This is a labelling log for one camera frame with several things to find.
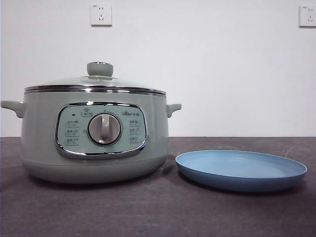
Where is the blue round plate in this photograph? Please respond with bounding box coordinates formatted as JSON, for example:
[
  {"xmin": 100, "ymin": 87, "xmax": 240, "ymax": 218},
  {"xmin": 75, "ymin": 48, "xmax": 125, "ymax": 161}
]
[{"xmin": 175, "ymin": 149, "xmax": 308, "ymax": 194}]

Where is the white wall socket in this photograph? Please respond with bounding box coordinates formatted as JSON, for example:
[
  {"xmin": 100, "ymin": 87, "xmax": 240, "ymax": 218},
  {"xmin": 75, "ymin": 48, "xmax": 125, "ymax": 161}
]
[
  {"xmin": 299, "ymin": 5, "xmax": 316, "ymax": 28},
  {"xmin": 91, "ymin": 3, "xmax": 113, "ymax": 27}
]

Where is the glass lid with green knob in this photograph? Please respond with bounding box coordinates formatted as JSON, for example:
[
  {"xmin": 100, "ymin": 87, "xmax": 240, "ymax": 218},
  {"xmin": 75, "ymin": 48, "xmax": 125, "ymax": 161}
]
[{"xmin": 24, "ymin": 62, "xmax": 167, "ymax": 96}]

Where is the pale green electric steamer pot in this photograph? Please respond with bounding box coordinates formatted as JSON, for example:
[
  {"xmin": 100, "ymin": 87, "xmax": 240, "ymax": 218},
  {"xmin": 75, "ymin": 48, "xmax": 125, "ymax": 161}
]
[{"xmin": 0, "ymin": 89, "xmax": 183, "ymax": 185}]

